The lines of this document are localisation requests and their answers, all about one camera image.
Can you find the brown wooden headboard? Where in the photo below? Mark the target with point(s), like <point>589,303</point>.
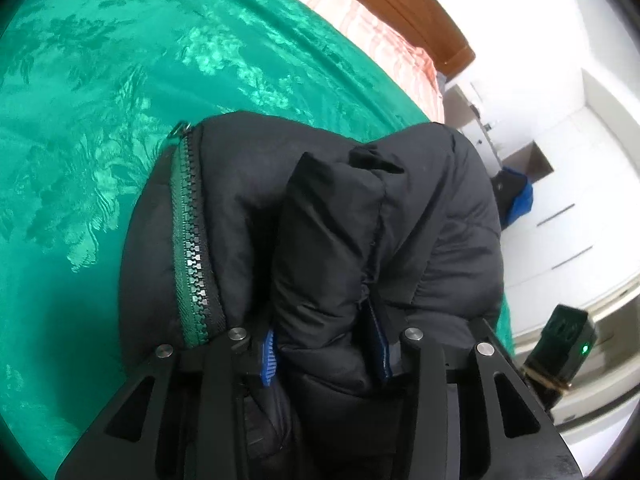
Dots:
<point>400,10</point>

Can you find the white wardrobe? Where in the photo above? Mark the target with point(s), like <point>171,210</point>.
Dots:
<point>575,200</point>

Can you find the green floral blanket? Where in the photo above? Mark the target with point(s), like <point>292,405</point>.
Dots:
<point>100,110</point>

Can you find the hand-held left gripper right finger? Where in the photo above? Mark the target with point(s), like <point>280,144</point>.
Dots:
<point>384,357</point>

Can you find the blue and black bag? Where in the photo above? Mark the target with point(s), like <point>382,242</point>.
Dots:
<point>520,200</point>

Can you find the white bedside table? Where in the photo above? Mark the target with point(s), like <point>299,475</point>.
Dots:
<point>470,120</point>

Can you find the black puffer jacket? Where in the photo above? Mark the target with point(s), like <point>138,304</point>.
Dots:
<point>325,235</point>

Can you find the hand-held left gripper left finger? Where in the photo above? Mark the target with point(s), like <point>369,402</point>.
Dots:
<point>267,355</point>

